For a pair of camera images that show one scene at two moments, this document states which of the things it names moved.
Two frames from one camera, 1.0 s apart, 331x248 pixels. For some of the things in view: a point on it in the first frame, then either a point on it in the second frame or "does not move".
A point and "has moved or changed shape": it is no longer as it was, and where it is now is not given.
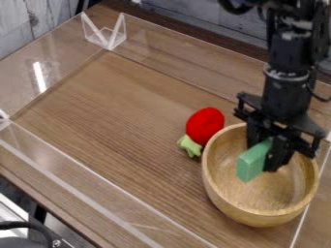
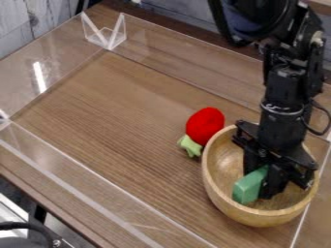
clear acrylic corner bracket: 104,38 does not move
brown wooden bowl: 266,200 does not move
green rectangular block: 251,162 has moved or changed shape
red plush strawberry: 204,124 does not move
